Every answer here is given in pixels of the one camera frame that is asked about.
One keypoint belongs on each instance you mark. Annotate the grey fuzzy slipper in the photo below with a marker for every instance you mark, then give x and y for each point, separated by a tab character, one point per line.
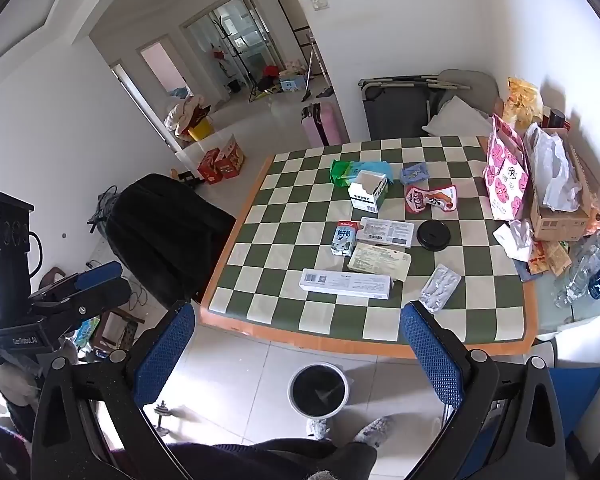
319	427
375	430

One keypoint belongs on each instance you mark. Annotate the yellow snack bag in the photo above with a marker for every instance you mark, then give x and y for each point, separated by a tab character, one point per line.
522	100

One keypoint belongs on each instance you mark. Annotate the green blue plastic packet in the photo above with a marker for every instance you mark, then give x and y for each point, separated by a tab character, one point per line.
347	170

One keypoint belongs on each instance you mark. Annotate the red carton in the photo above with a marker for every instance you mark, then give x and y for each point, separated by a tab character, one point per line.
209	166
230	157

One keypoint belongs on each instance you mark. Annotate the black coat rack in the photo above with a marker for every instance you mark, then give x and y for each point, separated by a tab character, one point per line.
235	50

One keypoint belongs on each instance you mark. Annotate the pink flower paper bag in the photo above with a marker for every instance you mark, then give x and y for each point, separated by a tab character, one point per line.
505	175

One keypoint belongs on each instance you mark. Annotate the black round lid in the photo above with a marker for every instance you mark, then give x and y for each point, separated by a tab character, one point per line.
433	234

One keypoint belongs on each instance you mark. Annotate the white pillow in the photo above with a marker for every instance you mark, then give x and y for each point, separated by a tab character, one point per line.
455	120

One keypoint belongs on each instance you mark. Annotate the white wall switch panel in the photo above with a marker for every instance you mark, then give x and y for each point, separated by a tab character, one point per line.
319	1

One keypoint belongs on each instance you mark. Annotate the yellow bin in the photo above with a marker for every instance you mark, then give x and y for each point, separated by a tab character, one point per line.
200	129

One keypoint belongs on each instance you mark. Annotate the long white box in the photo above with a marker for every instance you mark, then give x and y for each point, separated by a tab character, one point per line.
345	282

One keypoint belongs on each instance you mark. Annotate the white trash bin black liner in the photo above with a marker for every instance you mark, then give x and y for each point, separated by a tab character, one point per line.
319	390

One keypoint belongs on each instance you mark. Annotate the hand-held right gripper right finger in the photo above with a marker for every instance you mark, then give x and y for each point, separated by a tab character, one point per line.
430	355

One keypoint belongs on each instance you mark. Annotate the white plastic bag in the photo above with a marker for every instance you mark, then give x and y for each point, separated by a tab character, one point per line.
555	170

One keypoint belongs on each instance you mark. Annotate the green white checkered table mat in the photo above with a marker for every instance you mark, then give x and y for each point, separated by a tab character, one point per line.
300	200

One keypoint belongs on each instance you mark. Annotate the pink suitcase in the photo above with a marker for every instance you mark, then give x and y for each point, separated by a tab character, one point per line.
322	122

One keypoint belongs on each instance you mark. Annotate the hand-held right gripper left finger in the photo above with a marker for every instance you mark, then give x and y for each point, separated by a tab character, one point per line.
165	345

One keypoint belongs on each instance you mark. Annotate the blue snack packet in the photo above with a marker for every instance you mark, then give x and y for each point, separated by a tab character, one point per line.
414	173

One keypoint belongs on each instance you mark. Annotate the orange wrappers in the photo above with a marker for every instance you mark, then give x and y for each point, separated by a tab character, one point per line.
547	257

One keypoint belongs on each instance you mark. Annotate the blue stool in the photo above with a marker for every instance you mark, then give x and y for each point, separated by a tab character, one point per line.
575	390

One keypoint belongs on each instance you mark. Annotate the beige flat box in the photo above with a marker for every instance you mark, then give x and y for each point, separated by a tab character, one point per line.
379	260

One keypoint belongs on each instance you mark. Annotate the cardboard box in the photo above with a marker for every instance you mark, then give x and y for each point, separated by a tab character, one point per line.
555	222

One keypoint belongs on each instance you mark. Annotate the pile of clothes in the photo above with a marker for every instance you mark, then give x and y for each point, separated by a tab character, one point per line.
185	110

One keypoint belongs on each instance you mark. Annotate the red snack packet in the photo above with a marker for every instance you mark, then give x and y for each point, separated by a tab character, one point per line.
430	199

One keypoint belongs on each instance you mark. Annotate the grey backpack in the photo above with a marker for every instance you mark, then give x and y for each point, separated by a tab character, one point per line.
105	207

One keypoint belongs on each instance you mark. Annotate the dark jar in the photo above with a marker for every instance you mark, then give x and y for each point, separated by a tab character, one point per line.
555	117

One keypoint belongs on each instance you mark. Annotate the white flat box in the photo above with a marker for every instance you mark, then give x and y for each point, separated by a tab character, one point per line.
386	231

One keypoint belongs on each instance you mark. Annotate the black fabric chair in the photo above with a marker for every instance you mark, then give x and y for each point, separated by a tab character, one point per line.
165	230

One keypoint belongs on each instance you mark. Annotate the small milk carton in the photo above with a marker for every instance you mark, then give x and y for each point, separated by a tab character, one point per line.
342	237

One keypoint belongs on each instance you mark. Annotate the small metal dumbbell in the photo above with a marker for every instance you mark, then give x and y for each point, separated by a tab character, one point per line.
164	414

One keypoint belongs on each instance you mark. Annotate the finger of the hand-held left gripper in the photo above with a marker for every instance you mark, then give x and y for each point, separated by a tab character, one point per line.
100	272
102	300

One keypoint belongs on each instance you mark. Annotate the wooden table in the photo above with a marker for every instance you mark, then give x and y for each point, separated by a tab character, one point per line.
240	327

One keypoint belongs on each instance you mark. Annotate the crumpled white tissue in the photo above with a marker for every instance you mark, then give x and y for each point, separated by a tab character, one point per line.
517	237

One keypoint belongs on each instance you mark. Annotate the person's dark clothing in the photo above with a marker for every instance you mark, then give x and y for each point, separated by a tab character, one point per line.
260	460

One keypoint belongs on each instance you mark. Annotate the grey cushion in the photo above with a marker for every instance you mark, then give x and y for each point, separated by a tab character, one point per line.
472	85

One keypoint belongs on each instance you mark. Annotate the clear plastic bottle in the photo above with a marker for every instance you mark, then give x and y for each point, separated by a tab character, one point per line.
580	265

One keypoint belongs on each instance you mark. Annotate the white carton box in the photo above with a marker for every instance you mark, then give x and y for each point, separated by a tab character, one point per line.
367	195

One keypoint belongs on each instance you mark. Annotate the person's left forearm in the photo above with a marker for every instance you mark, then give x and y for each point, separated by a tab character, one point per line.
10	410

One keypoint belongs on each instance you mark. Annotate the silver blister pack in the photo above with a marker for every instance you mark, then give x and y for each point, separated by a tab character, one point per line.
440	287

